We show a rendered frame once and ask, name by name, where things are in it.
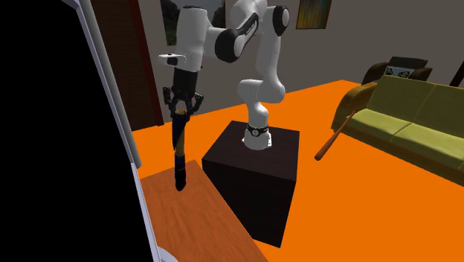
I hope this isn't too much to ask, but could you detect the dark robot stand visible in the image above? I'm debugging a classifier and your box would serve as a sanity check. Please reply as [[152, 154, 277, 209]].
[[201, 121, 300, 249]]

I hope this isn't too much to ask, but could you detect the blue and yellow long tool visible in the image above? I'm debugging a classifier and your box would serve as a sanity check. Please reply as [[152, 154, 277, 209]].
[[171, 108, 191, 192]]

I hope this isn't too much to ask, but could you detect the black screen with grey frame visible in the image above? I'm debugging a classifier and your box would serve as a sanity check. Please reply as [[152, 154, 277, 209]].
[[0, 0, 179, 262]]

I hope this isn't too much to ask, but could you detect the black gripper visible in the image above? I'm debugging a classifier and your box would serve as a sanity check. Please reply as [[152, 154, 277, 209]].
[[162, 68, 204, 115]]

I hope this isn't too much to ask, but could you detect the dark brown door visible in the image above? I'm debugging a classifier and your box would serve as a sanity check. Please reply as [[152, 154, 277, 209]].
[[89, 0, 165, 132]]

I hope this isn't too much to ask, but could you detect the dark armchair with cushion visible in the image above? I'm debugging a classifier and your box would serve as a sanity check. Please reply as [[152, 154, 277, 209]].
[[361, 56, 434, 86]]

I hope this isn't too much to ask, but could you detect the wooden baseball bat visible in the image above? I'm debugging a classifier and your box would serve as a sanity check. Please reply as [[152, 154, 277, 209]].
[[314, 109, 358, 162]]

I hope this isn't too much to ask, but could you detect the yellow green wall picture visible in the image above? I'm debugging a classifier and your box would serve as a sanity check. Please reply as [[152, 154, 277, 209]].
[[295, 0, 332, 31]]

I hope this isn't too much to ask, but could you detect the dark green wall picture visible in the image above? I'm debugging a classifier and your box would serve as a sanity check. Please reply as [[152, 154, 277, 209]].
[[159, 0, 227, 47]]

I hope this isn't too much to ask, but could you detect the olive green sofa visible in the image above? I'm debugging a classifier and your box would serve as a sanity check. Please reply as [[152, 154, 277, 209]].
[[330, 74, 464, 188]]

